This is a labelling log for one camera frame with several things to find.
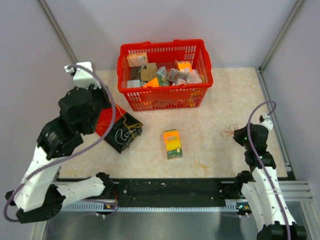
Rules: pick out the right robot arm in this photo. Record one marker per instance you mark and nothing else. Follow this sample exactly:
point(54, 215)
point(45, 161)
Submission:
point(260, 187)

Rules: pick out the orange sponge pack in basket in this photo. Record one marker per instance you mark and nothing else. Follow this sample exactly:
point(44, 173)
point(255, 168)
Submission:
point(184, 66)

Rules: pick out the aluminium frame rail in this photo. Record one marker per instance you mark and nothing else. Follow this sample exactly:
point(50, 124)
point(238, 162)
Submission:
point(231, 206)

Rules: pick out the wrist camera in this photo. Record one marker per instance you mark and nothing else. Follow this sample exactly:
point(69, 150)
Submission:
point(81, 78)
point(265, 120)

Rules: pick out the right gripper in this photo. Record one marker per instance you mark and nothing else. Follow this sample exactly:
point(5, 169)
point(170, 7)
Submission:
point(238, 134)

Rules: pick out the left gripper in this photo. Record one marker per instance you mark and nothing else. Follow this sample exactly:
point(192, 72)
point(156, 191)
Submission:
point(103, 92)

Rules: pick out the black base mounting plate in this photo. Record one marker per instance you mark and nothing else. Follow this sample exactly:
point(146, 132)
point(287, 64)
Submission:
point(172, 192)

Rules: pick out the sponge daddy package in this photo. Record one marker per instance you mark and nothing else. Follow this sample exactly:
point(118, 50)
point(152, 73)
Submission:
point(173, 144)

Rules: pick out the red plastic shopping basket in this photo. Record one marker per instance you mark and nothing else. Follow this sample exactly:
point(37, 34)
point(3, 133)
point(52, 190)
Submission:
point(160, 93)

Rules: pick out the clear packet in basket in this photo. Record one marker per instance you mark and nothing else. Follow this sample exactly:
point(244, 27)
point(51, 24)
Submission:
point(175, 74)

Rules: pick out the black plastic bin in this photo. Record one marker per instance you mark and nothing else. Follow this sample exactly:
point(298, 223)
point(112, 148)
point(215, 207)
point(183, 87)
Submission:
point(126, 130)

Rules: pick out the orange box in basket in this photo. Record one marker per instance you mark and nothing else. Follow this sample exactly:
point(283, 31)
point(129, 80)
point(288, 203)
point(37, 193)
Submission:
point(137, 59)

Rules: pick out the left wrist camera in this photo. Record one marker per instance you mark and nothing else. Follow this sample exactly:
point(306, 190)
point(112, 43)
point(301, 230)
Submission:
point(81, 78)

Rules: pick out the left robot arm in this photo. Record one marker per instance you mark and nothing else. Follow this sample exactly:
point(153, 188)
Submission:
point(37, 197)

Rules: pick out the brown cardboard box in basket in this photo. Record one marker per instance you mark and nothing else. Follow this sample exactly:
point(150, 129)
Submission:
point(148, 72)

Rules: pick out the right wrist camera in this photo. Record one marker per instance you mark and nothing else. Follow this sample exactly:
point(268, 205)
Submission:
point(265, 120)

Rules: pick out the red plastic bin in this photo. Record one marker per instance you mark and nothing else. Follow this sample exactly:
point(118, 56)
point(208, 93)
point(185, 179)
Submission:
point(106, 117)

